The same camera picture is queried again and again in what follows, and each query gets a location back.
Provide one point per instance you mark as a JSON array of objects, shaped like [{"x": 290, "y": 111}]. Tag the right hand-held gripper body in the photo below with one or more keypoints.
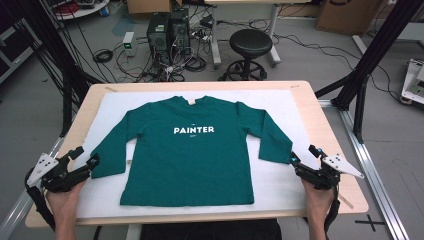
[{"x": 325, "y": 180}]

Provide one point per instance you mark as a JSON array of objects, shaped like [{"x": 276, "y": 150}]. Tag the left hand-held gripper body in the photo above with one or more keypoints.
[{"x": 53, "y": 178}]

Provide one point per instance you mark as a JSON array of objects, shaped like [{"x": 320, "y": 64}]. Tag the green long-sleeved shirt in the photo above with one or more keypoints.
[{"x": 190, "y": 166}]

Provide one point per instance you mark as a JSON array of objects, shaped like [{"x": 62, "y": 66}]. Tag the person's right hand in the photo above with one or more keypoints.
[{"x": 318, "y": 201}]

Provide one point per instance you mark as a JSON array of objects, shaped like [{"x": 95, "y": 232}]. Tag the person's left hand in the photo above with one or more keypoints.
[{"x": 63, "y": 203}]

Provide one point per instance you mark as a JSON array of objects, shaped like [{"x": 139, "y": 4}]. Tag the tan strip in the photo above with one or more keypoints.
[{"x": 346, "y": 201}]

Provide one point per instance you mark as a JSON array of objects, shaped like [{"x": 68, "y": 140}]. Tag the white table mat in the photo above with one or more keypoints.
[{"x": 276, "y": 196}]

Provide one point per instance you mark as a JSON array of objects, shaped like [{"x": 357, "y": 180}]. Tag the short tan tape piece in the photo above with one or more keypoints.
[{"x": 111, "y": 89}]

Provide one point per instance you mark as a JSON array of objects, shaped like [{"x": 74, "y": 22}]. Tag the white table leg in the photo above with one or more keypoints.
[{"x": 133, "y": 233}]

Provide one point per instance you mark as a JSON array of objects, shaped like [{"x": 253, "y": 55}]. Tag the person's dark clothing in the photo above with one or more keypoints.
[{"x": 213, "y": 231}]

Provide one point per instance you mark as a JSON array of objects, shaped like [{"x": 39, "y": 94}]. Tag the white machine base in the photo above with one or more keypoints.
[{"x": 413, "y": 83}]

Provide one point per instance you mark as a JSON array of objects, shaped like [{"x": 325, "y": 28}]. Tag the dark storage rack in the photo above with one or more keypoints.
[{"x": 15, "y": 50}]

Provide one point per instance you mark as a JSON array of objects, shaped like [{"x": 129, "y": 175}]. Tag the small white box green light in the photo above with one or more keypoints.
[{"x": 129, "y": 43}]

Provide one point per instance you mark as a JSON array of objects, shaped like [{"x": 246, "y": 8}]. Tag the black round stool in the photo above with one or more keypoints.
[{"x": 250, "y": 43}]

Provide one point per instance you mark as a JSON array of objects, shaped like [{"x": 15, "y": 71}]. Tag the large cardboard box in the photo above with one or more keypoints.
[{"x": 346, "y": 18}]

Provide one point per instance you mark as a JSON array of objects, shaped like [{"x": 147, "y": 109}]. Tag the white round table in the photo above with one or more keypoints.
[{"x": 85, "y": 11}]

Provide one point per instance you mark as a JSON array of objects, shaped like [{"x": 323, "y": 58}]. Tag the black computer tower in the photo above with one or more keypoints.
[
  {"x": 180, "y": 31},
  {"x": 158, "y": 33}
]

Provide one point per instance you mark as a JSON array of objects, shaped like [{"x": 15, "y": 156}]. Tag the white desk with legs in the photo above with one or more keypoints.
[{"x": 216, "y": 36}]

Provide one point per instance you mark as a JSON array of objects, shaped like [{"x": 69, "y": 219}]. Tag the small cardboard box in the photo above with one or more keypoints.
[{"x": 148, "y": 6}]

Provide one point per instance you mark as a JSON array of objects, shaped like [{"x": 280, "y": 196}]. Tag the aluminium rail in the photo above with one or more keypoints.
[
  {"x": 20, "y": 203},
  {"x": 373, "y": 173}
]

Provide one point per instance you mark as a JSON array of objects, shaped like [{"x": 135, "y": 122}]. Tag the black metal frame post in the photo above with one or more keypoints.
[
  {"x": 373, "y": 53},
  {"x": 56, "y": 50}
]

